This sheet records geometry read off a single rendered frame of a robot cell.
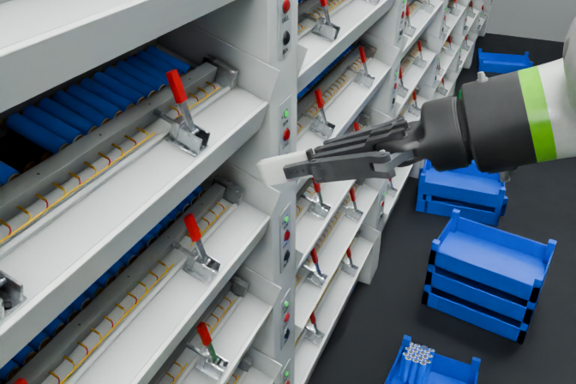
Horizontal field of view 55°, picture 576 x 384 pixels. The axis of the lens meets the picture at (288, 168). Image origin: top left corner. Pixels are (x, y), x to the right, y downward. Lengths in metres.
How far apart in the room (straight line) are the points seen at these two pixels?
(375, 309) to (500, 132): 1.26
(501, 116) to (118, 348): 0.47
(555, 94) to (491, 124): 0.06
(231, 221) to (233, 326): 0.19
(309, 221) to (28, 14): 0.80
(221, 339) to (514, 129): 0.56
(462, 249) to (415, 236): 0.33
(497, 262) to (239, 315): 0.99
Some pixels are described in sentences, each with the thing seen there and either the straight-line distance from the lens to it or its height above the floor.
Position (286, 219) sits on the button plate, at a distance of 0.90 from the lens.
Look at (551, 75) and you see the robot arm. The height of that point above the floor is 1.05.
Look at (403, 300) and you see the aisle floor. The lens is 1.79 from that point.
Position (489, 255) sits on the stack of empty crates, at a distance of 1.76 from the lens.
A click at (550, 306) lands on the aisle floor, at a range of 1.92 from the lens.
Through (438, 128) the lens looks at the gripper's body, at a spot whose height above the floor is 0.99.
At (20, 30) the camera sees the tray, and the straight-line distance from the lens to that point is 0.43.
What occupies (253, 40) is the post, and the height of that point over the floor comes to 1.01.
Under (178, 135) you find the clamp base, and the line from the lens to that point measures 0.62.
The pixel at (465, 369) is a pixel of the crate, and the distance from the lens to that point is 1.60.
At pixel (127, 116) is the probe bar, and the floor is 0.98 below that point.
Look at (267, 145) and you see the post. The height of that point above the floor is 0.86.
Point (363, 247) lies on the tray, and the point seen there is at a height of 0.18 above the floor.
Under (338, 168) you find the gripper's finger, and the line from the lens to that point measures 0.58.
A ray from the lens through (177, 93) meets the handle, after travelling 0.60.
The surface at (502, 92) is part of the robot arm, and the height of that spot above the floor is 1.03.
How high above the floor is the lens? 1.23
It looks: 31 degrees down
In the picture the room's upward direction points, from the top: straight up
